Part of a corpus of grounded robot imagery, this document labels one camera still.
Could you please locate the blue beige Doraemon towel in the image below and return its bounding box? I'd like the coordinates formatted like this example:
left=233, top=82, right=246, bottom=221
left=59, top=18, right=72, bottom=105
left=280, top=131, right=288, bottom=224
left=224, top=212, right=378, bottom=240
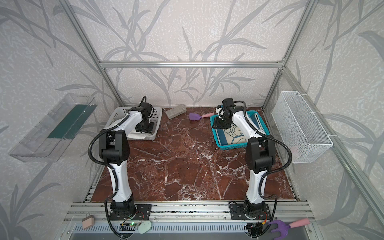
left=216, top=110, right=267, bottom=145

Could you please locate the teal plastic basket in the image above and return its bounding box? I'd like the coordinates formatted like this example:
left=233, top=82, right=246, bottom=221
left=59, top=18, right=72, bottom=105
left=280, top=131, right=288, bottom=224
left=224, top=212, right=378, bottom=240
left=209, top=109, right=271, bottom=151

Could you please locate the white perforated plastic basket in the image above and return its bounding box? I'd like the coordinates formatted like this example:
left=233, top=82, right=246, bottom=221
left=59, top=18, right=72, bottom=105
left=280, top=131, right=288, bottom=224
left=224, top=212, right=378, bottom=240
left=104, top=107, right=162, bottom=141

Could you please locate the white towel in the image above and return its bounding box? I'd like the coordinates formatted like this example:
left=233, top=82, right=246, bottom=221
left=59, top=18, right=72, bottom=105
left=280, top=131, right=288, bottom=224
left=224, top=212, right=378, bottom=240
left=127, top=133, right=156, bottom=141

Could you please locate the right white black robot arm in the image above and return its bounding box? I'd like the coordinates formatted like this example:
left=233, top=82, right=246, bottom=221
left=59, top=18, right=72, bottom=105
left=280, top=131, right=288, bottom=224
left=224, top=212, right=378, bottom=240
left=213, top=98, right=293, bottom=216

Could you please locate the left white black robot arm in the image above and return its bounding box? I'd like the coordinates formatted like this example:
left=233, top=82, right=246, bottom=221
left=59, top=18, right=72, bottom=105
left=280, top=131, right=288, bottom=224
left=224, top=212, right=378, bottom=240
left=88, top=102, right=154, bottom=215

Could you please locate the purple pink toy spatula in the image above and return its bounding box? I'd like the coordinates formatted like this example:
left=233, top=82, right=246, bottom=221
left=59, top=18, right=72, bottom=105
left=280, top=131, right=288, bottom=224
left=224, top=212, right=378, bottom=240
left=189, top=113, right=215, bottom=121

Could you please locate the grey sponge block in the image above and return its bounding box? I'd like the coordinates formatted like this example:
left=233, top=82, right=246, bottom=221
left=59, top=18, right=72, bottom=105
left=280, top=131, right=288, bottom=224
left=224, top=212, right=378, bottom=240
left=166, top=105, right=187, bottom=119

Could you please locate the small green circuit board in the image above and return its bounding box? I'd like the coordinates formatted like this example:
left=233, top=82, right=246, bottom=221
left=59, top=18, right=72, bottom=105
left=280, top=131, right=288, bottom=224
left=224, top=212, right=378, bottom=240
left=120, top=222, right=141, bottom=231

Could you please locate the pale green oval disc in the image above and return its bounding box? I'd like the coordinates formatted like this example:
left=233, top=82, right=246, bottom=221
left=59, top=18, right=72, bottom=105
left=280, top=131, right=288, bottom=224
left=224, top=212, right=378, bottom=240
left=138, top=221, right=152, bottom=234

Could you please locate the brown square block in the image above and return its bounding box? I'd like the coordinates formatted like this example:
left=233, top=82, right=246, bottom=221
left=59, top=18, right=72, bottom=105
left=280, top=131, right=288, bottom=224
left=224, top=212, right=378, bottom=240
left=82, top=215, right=95, bottom=230

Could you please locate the purple pink toy fork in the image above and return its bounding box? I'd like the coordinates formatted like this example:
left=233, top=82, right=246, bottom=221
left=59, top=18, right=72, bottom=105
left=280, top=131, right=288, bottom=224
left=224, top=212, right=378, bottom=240
left=268, top=218, right=310, bottom=240

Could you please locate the white wire mesh basket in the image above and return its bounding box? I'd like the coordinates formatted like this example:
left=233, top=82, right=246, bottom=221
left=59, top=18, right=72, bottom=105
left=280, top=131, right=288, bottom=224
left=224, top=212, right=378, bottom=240
left=272, top=91, right=333, bottom=164

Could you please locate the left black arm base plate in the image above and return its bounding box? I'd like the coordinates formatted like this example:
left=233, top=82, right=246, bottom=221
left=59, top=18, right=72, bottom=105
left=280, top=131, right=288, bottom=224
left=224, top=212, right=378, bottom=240
left=109, top=203, right=152, bottom=221

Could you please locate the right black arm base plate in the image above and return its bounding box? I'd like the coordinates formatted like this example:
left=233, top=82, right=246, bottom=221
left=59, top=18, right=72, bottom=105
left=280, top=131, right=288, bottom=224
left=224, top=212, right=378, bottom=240
left=229, top=201, right=271, bottom=221

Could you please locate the clear acrylic wall shelf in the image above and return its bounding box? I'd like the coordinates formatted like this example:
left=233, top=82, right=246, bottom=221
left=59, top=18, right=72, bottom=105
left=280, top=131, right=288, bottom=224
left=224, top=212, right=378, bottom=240
left=9, top=94, right=98, bottom=163

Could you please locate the aluminium front rail frame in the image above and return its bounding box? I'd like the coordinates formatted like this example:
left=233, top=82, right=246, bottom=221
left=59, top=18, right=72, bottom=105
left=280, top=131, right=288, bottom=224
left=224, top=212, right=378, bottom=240
left=55, top=201, right=323, bottom=240

